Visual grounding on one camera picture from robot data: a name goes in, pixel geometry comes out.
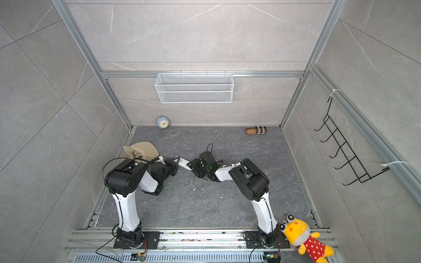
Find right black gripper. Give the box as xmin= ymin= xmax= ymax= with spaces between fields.
xmin=186 ymin=159 xmax=211 ymax=179

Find white remote control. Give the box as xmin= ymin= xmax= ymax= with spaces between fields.
xmin=178 ymin=158 xmax=191 ymax=171

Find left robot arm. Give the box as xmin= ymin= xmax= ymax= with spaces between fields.
xmin=103 ymin=156 xmax=180 ymax=247

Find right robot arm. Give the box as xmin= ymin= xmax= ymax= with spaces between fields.
xmin=186 ymin=151 xmax=279 ymax=246

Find beige cap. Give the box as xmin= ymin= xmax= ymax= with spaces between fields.
xmin=123 ymin=141 xmax=159 ymax=161

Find small round grey clock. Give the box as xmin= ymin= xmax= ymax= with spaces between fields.
xmin=156 ymin=116 xmax=169 ymax=130

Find plaid striped slipper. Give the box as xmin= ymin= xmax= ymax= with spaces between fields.
xmin=245 ymin=126 xmax=267 ymax=135

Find yellow plush toy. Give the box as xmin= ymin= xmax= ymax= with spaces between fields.
xmin=279 ymin=214 xmax=335 ymax=263

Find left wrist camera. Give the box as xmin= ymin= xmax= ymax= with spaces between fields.
xmin=156 ymin=156 xmax=166 ymax=164

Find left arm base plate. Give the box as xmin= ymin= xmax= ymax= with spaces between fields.
xmin=113 ymin=231 xmax=161 ymax=249

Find white wire mesh basket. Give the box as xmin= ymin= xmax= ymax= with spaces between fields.
xmin=155 ymin=73 xmax=235 ymax=104

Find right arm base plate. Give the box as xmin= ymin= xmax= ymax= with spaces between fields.
xmin=242 ymin=230 xmax=291 ymax=249

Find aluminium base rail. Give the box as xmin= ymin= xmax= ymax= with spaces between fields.
xmin=60 ymin=229 xmax=312 ymax=263

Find black wall hook rack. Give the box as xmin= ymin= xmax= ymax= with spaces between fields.
xmin=314 ymin=97 xmax=390 ymax=186

